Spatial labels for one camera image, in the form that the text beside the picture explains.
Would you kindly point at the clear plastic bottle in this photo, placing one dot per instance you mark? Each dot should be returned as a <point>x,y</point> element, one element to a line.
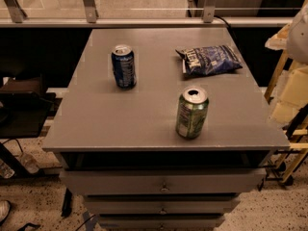
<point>29,162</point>

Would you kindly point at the green soda can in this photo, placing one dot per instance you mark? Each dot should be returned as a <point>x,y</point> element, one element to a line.
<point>192,111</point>

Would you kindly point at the metal railing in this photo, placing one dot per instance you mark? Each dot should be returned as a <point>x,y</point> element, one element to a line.
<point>98,13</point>

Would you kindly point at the blue soda can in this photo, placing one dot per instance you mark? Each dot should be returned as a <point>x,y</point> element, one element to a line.
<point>123,61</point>

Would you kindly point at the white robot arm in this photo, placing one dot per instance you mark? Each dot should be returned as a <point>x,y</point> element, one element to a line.
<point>297,41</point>

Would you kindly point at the black chair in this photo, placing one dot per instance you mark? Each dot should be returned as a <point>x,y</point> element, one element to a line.
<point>25,105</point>

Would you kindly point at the grey drawer cabinet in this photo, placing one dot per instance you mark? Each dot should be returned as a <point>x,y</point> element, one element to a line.
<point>119,148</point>

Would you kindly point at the black grabber tool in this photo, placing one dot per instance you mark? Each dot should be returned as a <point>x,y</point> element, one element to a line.
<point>28,225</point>

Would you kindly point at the blue chip bag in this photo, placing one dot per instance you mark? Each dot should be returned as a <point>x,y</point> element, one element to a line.
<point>209,60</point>

